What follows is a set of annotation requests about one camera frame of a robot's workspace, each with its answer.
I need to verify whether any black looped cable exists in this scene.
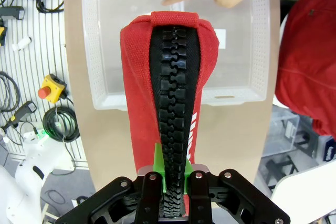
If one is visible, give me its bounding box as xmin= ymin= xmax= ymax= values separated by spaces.
xmin=0 ymin=71 xmax=22 ymax=112

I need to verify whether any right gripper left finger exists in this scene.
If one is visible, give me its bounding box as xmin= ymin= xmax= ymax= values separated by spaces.
xmin=54 ymin=142 xmax=167 ymax=224

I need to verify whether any red zippered pencil case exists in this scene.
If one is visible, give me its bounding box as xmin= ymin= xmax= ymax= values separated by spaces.
xmin=119 ymin=10 xmax=220 ymax=221

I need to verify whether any white round side table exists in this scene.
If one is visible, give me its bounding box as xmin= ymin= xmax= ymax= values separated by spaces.
xmin=270 ymin=161 xmax=336 ymax=224

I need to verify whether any blue white box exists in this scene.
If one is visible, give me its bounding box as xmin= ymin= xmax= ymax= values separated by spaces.
xmin=323 ymin=142 xmax=336 ymax=162

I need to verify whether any translucent white plastic basket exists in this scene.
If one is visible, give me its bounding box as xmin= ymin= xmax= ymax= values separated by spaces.
xmin=180 ymin=0 xmax=271 ymax=106
xmin=81 ymin=0 xmax=184 ymax=111

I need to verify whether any black coiled cable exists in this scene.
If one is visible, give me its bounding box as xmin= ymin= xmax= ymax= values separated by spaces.
xmin=43 ymin=107 xmax=80 ymax=143

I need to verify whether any small white cylinder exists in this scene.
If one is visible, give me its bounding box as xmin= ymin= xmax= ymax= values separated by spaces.
xmin=12 ymin=37 xmax=33 ymax=51

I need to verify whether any white square sticker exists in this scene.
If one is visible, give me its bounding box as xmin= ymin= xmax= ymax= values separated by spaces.
xmin=214 ymin=28 xmax=227 ymax=50

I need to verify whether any black grey handheld device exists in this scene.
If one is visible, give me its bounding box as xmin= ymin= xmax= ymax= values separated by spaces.
xmin=0 ymin=6 xmax=26 ymax=22

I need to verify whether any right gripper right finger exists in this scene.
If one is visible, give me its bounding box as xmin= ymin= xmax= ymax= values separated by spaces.
xmin=183 ymin=164 xmax=291 ymax=224

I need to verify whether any yellow emergency stop box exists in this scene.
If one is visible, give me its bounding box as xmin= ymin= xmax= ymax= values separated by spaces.
xmin=37 ymin=73 xmax=68 ymax=104

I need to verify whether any person's red jacket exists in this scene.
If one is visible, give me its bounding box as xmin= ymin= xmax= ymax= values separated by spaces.
xmin=274 ymin=0 xmax=336 ymax=140

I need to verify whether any clear plastic box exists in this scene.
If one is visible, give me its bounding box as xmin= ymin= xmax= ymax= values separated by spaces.
xmin=262 ymin=108 xmax=300 ymax=156

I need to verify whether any grey handheld pendant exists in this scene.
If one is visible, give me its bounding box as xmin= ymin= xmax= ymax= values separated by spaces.
xmin=0 ymin=100 xmax=38 ymax=134

